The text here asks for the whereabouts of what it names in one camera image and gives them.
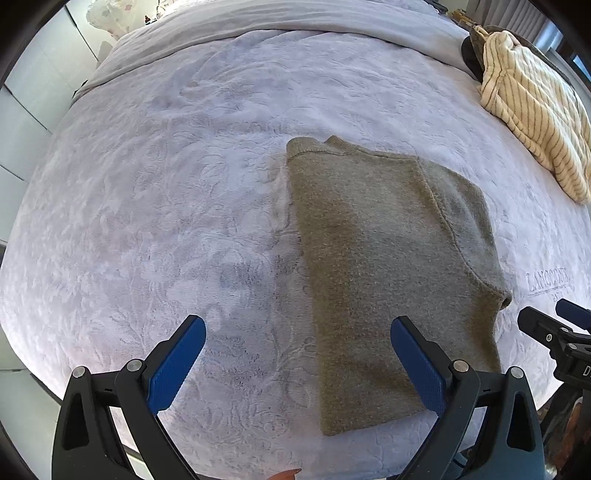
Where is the lavender embossed bed blanket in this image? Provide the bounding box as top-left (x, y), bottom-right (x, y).
top-left (0, 25), bottom-right (591, 480)

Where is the dark framed window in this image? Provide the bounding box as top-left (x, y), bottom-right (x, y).
top-left (561, 41), bottom-right (591, 88)

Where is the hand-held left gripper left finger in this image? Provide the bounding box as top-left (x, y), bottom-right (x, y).
top-left (51, 315), bottom-right (207, 480)

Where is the white wardrobe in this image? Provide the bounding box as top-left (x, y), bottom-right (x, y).
top-left (0, 4), bottom-right (100, 250)

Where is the dark cloth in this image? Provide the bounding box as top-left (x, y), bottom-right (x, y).
top-left (461, 34), bottom-right (485, 81)

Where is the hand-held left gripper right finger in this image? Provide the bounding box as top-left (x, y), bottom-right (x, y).
top-left (390, 316), bottom-right (546, 480)

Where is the olive grey knit sweater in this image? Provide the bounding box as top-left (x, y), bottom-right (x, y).
top-left (285, 135), bottom-right (513, 437)

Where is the white patterned fabric bundle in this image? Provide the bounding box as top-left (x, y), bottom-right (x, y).
top-left (87, 0), bottom-right (139, 34)

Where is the lavender duvet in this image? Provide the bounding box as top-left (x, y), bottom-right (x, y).
top-left (71, 0), bottom-right (476, 104)

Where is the cream striped fleece blanket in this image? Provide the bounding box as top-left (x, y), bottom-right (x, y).
top-left (471, 25), bottom-right (591, 204)

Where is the person's right hand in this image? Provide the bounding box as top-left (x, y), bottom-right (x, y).
top-left (566, 399), bottom-right (591, 462)

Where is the beige curtain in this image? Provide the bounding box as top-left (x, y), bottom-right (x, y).
top-left (466, 0), bottom-right (568, 51)

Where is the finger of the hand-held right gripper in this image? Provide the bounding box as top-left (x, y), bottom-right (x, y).
top-left (517, 307), bottom-right (573, 347)
top-left (556, 299), bottom-right (591, 330)

